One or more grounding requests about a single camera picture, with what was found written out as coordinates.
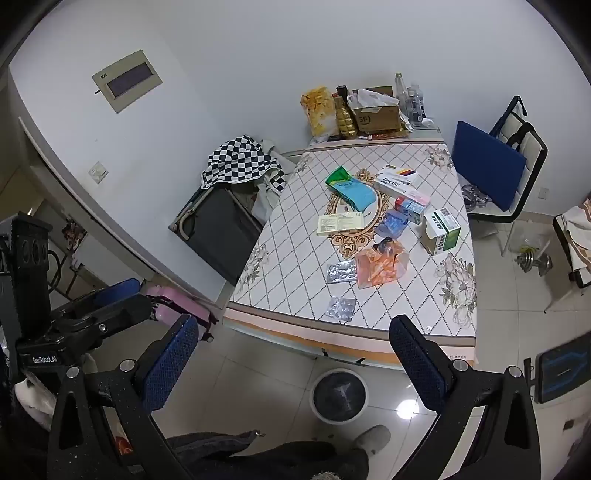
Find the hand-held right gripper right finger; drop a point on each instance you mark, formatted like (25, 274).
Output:
(418, 364)

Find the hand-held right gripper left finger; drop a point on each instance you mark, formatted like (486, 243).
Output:
(170, 362)

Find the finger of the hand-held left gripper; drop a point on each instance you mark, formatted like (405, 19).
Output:
(121, 290)
(131, 311)

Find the white round waste bin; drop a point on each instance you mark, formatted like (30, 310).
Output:
(339, 394)

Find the silver blister pack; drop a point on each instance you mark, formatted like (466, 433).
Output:
(341, 272)
(340, 308)

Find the clear bag with orange contents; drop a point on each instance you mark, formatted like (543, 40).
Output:
(381, 265)

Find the green white medicine box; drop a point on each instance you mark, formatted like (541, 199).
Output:
(441, 230)

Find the pale yellow box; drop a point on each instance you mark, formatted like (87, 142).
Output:
(339, 224)

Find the person's left forearm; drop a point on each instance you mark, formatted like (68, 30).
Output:
(34, 401)

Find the pink suitcase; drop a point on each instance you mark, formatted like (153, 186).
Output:
(178, 304)

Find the grey slipper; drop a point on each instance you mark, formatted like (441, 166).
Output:
(371, 441)

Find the dark open suitcase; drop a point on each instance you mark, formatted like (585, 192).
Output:
(224, 230)

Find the diamond patterned tablecloth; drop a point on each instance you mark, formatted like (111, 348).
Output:
(304, 277)

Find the blue plastic blister tray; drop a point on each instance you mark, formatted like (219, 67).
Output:
(391, 224)

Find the black blue patterned pad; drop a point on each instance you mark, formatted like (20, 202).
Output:
(565, 371)

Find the small blue white box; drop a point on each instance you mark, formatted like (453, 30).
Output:
(414, 212)

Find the metal dumbbell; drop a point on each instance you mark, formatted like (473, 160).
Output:
(533, 263)

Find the pink medicine box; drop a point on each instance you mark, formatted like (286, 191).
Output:
(413, 198)

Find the black white checkered cloth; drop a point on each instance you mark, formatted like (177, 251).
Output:
(238, 161)

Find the light blue packet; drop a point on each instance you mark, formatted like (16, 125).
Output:
(355, 196)

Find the white red medicine box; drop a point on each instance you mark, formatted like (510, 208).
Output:
(395, 180)

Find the black chair with beige cloth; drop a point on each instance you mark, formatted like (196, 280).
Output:
(575, 240)

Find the green packet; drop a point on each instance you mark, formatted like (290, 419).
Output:
(338, 176)

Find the blue cushion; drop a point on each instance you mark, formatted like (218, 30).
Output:
(489, 166)

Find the brown cardboard box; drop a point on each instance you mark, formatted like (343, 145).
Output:
(376, 117)

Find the gold bottle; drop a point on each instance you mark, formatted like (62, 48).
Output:
(345, 117)

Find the clear plastic bottle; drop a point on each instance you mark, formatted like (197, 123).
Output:
(415, 106)
(400, 92)

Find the yellow snack bag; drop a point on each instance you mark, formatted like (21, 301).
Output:
(318, 113)

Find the white crumpled paper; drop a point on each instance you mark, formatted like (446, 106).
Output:
(371, 98)

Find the white wall switch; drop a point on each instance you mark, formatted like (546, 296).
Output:
(98, 172)

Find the beige wall electrical panel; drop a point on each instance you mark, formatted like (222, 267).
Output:
(127, 79)

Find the white wall outlet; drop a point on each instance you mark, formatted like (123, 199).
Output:
(543, 192)

